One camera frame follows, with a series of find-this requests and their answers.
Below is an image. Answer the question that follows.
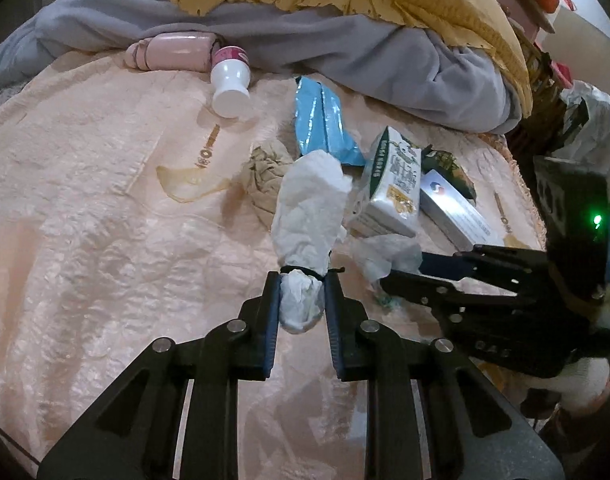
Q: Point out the pink bottle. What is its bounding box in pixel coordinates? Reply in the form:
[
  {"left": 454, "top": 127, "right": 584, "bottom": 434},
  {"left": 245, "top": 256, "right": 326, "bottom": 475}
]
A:
[{"left": 125, "top": 31, "right": 218, "bottom": 72}]

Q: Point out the blue foil packet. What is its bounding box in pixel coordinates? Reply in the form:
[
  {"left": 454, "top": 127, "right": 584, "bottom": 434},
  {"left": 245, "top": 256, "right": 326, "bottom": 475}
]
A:
[{"left": 294, "top": 76, "right": 368, "bottom": 167}]

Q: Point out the white plastic bag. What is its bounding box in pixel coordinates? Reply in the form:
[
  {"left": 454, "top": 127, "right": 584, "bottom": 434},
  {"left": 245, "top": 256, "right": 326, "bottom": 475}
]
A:
[{"left": 558, "top": 80, "right": 610, "bottom": 161}]

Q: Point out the grey blanket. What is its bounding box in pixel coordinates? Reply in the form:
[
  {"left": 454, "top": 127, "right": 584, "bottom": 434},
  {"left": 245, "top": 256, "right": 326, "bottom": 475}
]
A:
[{"left": 0, "top": 0, "right": 523, "bottom": 135}]

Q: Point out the dark green wrapper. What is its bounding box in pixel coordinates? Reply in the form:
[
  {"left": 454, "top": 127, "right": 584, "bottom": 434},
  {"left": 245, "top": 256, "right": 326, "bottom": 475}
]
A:
[{"left": 422, "top": 147, "right": 478, "bottom": 206}]

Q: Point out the white and blue box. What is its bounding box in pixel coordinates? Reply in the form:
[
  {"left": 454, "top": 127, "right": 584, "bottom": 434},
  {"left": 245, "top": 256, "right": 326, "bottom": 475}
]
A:
[{"left": 419, "top": 169, "right": 508, "bottom": 253}]

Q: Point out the white paper tissue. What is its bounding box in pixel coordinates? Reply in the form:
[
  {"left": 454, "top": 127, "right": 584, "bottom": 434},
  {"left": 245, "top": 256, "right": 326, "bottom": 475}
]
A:
[{"left": 270, "top": 150, "right": 353, "bottom": 335}]

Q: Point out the beige tissue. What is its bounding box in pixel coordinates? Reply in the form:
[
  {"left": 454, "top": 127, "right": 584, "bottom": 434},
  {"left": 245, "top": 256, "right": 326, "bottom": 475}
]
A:
[{"left": 242, "top": 140, "right": 298, "bottom": 228}]

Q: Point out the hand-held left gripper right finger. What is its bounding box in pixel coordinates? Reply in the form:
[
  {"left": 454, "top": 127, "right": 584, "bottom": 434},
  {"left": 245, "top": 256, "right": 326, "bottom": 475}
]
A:
[{"left": 324, "top": 272, "right": 566, "bottom": 480}]

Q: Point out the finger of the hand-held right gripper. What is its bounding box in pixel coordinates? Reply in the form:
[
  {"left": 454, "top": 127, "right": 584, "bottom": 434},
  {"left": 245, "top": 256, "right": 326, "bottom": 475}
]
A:
[
  {"left": 380, "top": 271, "right": 586, "bottom": 376},
  {"left": 420, "top": 245, "right": 551, "bottom": 295}
]

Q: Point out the green and white milk carton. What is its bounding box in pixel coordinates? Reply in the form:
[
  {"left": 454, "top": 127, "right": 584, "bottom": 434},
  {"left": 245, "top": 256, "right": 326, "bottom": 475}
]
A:
[{"left": 345, "top": 126, "right": 423, "bottom": 238}]

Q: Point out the person's right hand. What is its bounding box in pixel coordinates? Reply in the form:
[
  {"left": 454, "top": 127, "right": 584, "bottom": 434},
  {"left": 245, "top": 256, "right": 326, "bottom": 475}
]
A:
[{"left": 522, "top": 355, "right": 610, "bottom": 416}]

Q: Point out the small white tissue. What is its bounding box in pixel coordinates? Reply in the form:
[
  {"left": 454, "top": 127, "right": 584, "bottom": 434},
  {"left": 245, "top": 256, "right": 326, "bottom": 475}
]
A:
[{"left": 352, "top": 235, "right": 423, "bottom": 293}]

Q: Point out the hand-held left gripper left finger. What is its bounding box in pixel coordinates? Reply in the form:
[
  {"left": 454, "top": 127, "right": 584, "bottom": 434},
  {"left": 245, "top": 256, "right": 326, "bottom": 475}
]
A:
[{"left": 37, "top": 271, "right": 281, "bottom": 480}]

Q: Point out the white pill bottle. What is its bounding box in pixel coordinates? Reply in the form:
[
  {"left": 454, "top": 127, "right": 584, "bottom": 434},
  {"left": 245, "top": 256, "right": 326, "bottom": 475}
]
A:
[{"left": 210, "top": 46, "right": 252, "bottom": 117}]

